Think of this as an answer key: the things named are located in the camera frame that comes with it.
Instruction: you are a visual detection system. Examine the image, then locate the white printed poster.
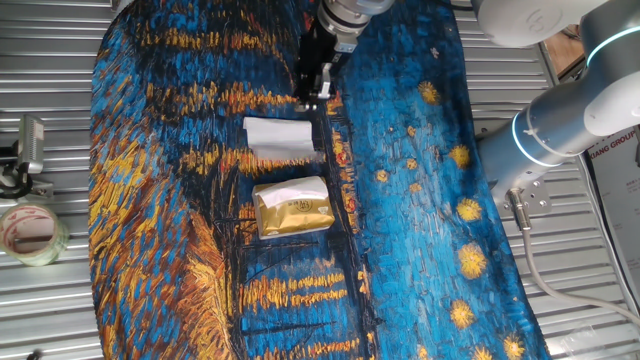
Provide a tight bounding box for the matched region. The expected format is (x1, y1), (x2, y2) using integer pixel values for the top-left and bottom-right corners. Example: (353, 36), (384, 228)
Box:
(584, 124), (640, 301)

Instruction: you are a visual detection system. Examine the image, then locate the clear tape roll red print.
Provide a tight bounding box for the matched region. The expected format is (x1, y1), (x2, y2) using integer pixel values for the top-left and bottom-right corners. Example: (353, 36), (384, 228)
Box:
(0, 202), (70, 267)

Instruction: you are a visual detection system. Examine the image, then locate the black tape dispenser tool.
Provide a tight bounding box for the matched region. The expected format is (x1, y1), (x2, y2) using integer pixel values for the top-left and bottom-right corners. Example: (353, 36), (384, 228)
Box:
(0, 144), (55, 201)

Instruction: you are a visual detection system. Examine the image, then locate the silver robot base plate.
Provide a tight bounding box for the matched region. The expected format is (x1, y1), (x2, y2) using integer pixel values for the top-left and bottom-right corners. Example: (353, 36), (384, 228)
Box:
(492, 177), (554, 219)

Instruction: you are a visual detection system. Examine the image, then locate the starry night painted tablecloth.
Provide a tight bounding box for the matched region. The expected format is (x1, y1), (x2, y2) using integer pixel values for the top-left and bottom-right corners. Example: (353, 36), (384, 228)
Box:
(88, 0), (551, 360)

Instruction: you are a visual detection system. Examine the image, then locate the grey hose with metal plug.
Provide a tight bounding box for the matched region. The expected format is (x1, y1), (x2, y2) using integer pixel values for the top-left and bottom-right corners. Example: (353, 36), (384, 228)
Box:
(504, 187), (640, 326)

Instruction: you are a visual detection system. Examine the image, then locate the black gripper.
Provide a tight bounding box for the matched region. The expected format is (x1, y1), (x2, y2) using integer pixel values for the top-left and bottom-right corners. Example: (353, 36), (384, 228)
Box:
(293, 19), (346, 112)

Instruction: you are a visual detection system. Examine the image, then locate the gold tissue pack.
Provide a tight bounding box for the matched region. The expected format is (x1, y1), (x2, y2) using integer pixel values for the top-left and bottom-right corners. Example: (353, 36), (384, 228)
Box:
(251, 175), (336, 241)

